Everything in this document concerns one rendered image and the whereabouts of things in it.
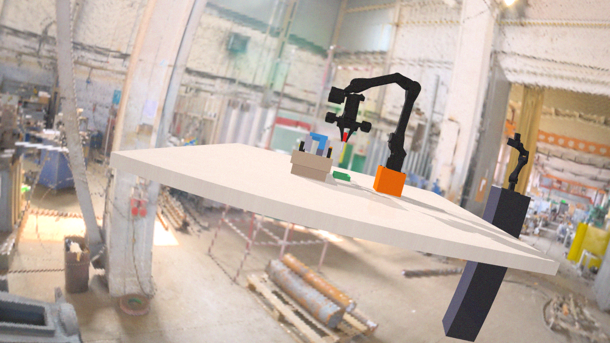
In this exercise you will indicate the green tray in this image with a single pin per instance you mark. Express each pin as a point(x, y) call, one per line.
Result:
point(341, 176)

